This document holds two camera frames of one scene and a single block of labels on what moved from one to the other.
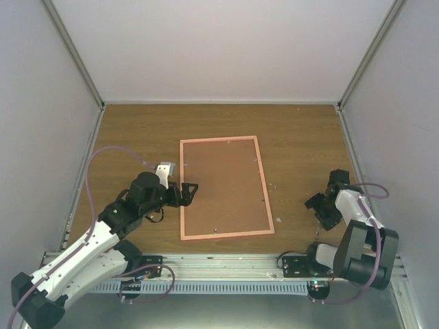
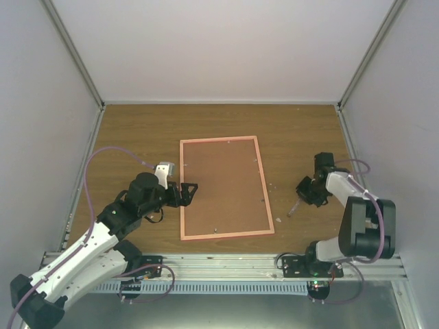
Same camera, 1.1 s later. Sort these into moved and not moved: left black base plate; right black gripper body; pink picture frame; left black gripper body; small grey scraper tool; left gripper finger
Moved: right black gripper body; small grey scraper tool
Not moved: left gripper finger; pink picture frame; left black base plate; left black gripper body
